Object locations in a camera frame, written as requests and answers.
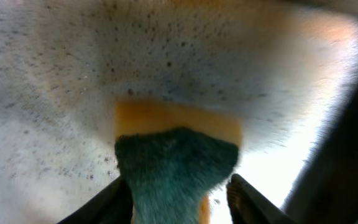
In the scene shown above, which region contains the orange green sponge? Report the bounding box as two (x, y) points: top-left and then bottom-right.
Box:
(114, 100), (242, 224)

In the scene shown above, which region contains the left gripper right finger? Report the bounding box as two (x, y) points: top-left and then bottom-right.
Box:
(226, 174), (295, 224)

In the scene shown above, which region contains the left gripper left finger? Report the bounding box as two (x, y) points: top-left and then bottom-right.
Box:
(58, 176), (133, 224)

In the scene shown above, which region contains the black rectangular soapy tray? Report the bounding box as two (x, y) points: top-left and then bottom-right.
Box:
(0, 1), (358, 223)

